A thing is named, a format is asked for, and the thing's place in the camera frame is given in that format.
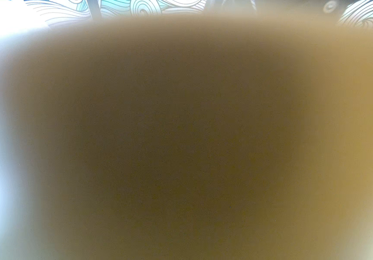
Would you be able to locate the beige jar lid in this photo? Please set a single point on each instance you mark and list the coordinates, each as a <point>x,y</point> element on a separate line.
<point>187,138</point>

